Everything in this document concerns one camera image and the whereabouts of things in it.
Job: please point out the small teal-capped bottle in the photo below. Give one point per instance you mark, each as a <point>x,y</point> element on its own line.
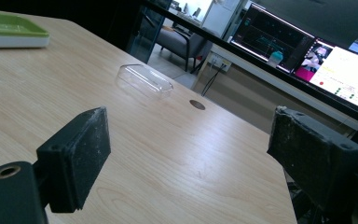
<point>275,58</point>

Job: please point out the white wall socket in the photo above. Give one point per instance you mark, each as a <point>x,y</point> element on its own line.
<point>219,61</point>

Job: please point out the dark computer monitor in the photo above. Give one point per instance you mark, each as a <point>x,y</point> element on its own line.
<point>268,36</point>

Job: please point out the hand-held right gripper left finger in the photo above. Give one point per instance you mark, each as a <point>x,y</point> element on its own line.
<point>74,161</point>

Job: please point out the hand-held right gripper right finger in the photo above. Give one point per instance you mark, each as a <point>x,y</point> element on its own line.
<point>315,155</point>

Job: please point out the green and white tray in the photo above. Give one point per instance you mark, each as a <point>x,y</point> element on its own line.
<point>11,30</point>

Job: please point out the bright computer monitor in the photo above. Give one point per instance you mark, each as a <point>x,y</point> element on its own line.
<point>338,70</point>

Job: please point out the clear plastic container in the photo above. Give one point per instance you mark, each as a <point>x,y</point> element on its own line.
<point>143,81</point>

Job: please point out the white cabinet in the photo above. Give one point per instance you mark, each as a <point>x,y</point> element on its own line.
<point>222,15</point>

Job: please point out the grey armchair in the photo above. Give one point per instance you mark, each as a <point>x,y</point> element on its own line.
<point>180,42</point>

